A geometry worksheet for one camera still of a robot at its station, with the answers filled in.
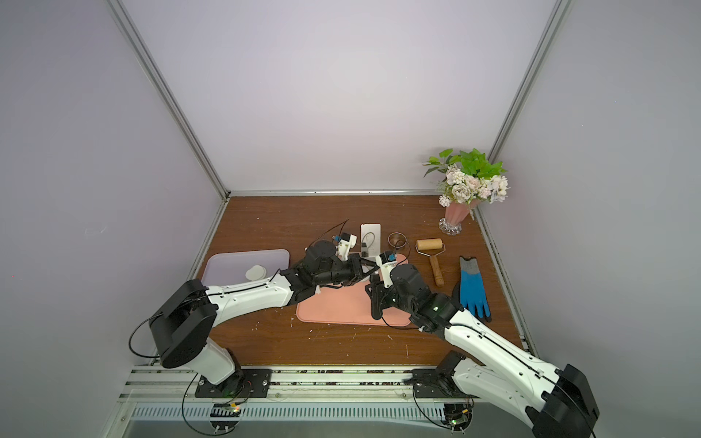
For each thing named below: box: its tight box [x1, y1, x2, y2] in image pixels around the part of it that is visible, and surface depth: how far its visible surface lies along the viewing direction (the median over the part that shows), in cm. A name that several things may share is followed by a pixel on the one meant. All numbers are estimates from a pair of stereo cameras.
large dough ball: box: [244, 264, 267, 282], surface depth 97 cm
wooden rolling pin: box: [414, 238, 447, 288], surface depth 102 cm
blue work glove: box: [459, 255, 492, 324], surface depth 94 cm
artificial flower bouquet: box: [421, 147, 511, 208], surface depth 86 cm
